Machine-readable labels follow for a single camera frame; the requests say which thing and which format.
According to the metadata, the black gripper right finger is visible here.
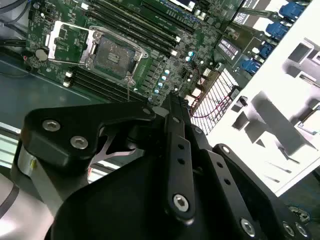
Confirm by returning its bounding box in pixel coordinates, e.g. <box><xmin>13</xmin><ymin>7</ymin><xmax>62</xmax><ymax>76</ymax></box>
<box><xmin>174</xmin><ymin>93</ymin><xmax>314</xmax><ymax>240</ymax></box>

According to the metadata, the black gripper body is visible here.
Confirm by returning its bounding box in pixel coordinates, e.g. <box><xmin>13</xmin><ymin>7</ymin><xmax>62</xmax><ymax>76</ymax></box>
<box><xmin>46</xmin><ymin>119</ymin><xmax>242</xmax><ymax>240</ymax></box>

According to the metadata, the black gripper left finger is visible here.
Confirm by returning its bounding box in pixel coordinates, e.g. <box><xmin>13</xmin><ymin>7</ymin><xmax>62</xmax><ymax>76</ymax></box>
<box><xmin>21</xmin><ymin>93</ymin><xmax>197</xmax><ymax>224</ymax></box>

